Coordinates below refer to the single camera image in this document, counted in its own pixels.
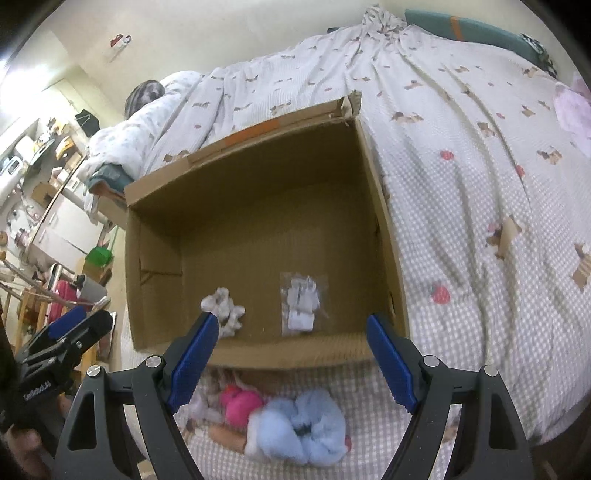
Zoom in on gingham dog-print bed quilt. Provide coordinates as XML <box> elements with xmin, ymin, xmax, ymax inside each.
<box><xmin>83</xmin><ymin>7</ymin><xmax>590</xmax><ymax>479</ymax></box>

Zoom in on teal bolster pillow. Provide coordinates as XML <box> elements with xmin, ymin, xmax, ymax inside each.
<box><xmin>405</xmin><ymin>9</ymin><xmax>558</xmax><ymax>79</ymax></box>

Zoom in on grey striped pillow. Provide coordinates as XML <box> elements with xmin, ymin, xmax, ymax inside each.
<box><xmin>124</xmin><ymin>80</ymin><xmax>165</xmax><ymax>119</ymax></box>

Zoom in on white sock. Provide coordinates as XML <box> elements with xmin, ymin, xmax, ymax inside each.
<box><xmin>200</xmin><ymin>287</ymin><xmax>245</xmax><ymax>339</ymax></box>

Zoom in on wooden chair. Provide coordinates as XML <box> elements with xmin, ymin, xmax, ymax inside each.
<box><xmin>0</xmin><ymin>257</ymin><xmax>93</xmax><ymax>361</ymax></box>

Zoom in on pink-haired doll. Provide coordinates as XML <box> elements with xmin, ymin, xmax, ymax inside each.
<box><xmin>208</xmin><ymin>384</ymin><xmax>266</xmax><ymax>454</ymax></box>

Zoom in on white kitchen cabinet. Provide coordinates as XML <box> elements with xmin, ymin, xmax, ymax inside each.
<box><xmin>25</xmin><ymin>194</ymin><xmax>105</xmax><ymax>272</ymax></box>

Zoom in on light blue fluffy cloth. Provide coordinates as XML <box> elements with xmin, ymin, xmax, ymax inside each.
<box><xmin>243</xmin><ymin>388</ymin><xmax>351</xmax><ymax>468</ymax></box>

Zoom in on packaged white socks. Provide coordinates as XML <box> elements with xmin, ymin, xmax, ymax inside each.
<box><xmin>280</xmin><ymin>272</ymin><xmax>329</xmax><ymax>337</ymax></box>

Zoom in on open cardboard box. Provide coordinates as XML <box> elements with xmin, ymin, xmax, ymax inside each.
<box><xmin>125</xmin><ymin>91</ymin><xmax>409</xmax><ymax>370</ymax></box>

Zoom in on pink crumpled cloth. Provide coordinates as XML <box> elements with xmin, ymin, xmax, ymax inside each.
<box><xmin>554</xmin><ymin>71</ymin><xmax>591</xmax><ymax>158</ymax></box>

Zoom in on left hand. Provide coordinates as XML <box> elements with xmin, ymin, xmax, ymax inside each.
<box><xmin>1</xmin><ymin>427</ymin><xmax>50</xmax><ymax>479</ymax></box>

